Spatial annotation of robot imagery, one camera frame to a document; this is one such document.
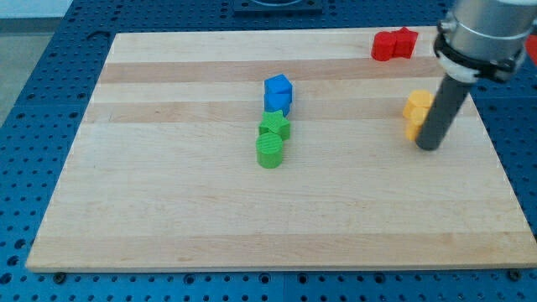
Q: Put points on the blue rounded block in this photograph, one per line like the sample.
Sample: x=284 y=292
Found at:
x=274 y=102

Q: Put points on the green star block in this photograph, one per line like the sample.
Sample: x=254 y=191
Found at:
x=275 y=122

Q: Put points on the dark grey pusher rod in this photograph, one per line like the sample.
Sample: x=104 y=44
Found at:
x=448 y=100

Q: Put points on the yellow star block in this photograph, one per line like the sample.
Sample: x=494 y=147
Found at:
x=415 y=120

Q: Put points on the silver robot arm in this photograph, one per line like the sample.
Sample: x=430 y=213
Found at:
x=484 y=38

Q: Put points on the red star block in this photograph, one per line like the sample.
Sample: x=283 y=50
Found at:
x=405 y=40

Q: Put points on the wooden board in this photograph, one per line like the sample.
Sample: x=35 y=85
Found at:
x=163 y=175

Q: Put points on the yellow hexagon block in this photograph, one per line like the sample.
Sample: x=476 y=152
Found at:
x=417 y=99

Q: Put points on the green cylinder block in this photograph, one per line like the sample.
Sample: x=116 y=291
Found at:
x=269 y=149

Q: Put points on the red cylinder block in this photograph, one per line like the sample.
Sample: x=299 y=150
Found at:
x=383 y=46

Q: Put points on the blue cube block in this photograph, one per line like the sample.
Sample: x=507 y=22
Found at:
x=278 y=84

